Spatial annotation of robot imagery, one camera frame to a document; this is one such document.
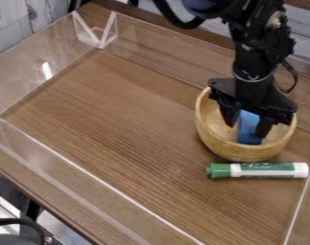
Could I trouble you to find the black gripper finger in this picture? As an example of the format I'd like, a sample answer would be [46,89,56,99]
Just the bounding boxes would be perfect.
[218,100,240,127]
[256,117,274,139]

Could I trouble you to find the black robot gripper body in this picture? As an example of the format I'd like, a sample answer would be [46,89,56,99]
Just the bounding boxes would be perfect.
[208,77,297,125]

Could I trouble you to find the blue rectangular block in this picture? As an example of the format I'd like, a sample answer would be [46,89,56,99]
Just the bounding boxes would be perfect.
[236,110,262,145]

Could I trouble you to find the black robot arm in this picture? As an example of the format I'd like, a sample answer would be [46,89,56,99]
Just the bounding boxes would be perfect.
[152,0,297,138]

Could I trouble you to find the light wooden bowl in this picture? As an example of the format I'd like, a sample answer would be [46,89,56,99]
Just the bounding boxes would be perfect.
[194,87,296,163]

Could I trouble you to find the green and white marker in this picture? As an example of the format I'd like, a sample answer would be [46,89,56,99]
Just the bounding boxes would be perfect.
[205,163,310,179]

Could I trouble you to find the clear acrylic tray walls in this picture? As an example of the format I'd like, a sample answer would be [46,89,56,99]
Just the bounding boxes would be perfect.
[0,7,310,245]

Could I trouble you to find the black metal stand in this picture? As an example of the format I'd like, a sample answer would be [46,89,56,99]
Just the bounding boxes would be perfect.
[18,198,56,245]

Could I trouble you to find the black cable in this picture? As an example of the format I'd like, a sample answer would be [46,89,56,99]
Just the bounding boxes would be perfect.
[0,217,46,245]

